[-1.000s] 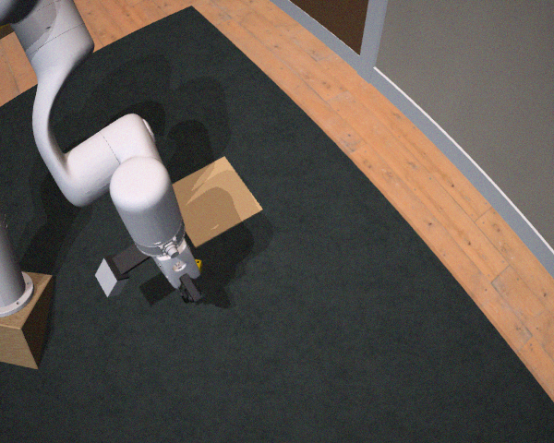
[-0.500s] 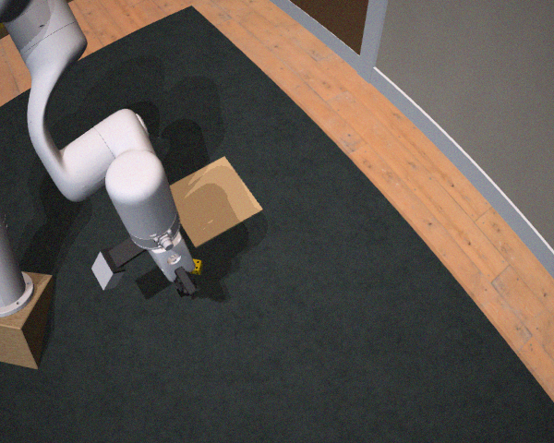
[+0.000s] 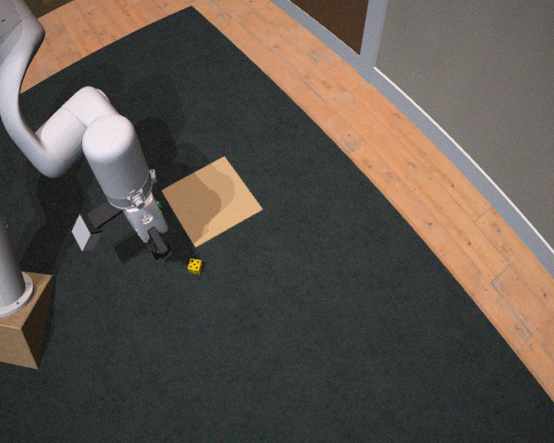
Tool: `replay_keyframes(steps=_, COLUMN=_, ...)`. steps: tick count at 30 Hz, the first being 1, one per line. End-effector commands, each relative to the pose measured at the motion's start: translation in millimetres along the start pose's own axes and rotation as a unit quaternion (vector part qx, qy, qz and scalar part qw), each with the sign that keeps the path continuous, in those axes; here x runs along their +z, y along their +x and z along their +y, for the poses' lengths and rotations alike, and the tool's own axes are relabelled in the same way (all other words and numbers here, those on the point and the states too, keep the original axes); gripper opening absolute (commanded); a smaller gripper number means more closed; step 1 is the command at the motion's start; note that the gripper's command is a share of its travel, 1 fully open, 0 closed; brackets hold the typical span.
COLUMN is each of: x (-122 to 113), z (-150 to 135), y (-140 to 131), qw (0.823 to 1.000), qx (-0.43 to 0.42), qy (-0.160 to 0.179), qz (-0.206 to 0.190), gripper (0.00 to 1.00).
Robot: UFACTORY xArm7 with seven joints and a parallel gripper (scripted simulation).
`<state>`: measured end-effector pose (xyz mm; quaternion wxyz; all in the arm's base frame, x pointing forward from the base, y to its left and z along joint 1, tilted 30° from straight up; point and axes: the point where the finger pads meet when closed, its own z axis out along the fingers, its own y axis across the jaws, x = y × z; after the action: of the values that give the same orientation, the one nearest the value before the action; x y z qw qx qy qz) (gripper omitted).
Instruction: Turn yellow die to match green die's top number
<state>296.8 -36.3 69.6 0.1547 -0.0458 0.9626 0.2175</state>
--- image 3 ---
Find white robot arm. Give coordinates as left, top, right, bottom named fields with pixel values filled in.
left=0, top=0, right=152, bottom=317

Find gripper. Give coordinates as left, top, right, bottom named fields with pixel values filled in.
left=110, top=184, right=171, bottom=260

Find yellow die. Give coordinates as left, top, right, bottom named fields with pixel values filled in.
left=188, top=258, right=202, bottom=275

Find tan mat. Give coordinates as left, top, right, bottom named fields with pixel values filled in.
left=162, top=157, right=263, bottom=248

